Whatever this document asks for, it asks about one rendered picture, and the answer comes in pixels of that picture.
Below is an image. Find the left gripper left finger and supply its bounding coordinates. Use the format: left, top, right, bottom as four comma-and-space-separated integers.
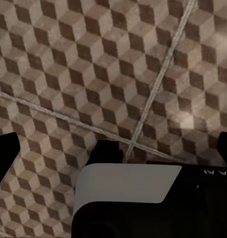
0, 132, 20, 182

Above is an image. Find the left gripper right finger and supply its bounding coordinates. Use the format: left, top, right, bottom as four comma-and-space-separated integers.
217, 132, 227, 164

